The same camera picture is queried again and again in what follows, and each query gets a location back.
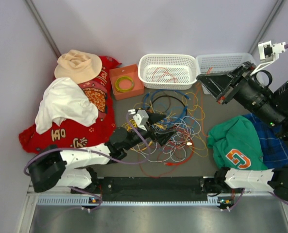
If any beige bucket hat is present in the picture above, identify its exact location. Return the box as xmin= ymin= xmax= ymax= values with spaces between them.
xmin=54 ymin=50 xmax=102 ymax=84

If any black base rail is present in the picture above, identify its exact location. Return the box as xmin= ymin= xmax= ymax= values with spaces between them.
xmin=70 ymin=176 xmax=232 ymax=202

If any white thin cable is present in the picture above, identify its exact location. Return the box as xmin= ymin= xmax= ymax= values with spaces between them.
xmin=130 ymin=121 xmax=203 ymax=163

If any thin red orange wire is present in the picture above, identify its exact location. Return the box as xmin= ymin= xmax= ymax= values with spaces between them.
xmin=151 ymin=67 xmax=179 ymax=83

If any yellow green wire coil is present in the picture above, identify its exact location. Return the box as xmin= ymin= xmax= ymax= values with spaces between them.
xmin=115 ymin=75 xmax=136 ymax=93

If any blue plaid cloth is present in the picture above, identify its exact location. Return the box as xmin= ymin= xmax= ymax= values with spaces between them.
xmin=243 ymin=113 xmax=288 ymax=168

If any orange yellow thin wire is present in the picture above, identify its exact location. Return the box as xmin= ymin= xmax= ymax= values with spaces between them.
xmin=182 ymin=91 xmax=209 ymax=158

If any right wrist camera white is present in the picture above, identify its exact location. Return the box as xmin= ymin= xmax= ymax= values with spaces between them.
xmin=251 ymin=40 xmax=286 ymax=75

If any green shirt orange logo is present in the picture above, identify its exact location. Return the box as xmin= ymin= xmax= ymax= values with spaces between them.
xmin=207 ymin=116 xmax=268 ymax=170

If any red ethernet cable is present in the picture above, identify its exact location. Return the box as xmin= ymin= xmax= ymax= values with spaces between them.
xmin=163 ymin=140 xmax=195 ymax=167

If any black cable loop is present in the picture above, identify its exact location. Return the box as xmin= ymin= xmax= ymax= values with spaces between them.
xmin=151 ymin=95 xmax=188 ymax=115

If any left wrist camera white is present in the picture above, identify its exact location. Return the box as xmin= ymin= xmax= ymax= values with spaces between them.
xmin=128 ymin=109 xmax=149 ymax=131

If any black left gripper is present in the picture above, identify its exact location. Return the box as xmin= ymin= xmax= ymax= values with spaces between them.
xmin=123 ymin=108 xmax=176 ymax=150

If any white oval perforated basket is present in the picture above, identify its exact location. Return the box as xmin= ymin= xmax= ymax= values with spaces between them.
xmin=138 ymin=53 xmax=199 ymax=90

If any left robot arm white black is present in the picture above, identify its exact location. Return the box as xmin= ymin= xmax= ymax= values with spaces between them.
xmin=23 ymin=109 xmax=176 ymax=193

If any white rectangular mesh basket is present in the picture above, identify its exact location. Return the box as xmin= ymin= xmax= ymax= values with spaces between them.
xmin=196 ymin=52 xmax=257 ymax=82

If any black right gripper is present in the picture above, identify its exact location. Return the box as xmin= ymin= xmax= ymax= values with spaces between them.
xmin=194 ymin=61 xmax=284 ymax=128

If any orange square box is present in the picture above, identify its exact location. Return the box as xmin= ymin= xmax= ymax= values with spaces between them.
xmin=109 ymin=64 xmax=145 ymax=100

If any white t-shirt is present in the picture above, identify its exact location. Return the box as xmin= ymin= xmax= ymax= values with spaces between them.
xmin=35 ymin=77 xmax=99 ymax=134

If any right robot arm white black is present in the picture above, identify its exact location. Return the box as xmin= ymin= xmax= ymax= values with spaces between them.
xmin=197 ymin=62 xmax=288 ymax=202

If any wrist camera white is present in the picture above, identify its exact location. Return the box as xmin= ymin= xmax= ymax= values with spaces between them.
xmin=128 ymin=109 xmax=149 ymax=131
xmin=251 ymin=40 xmax=286 ymax=75

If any thick blue ethernet cable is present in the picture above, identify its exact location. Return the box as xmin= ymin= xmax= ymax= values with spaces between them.
xmin=143 ymin=89 xmax=192 ymax=122

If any red patterned cloth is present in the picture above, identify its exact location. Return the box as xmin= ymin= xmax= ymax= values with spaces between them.
xmin=18 ymin=56 xmax=121 ymax=153

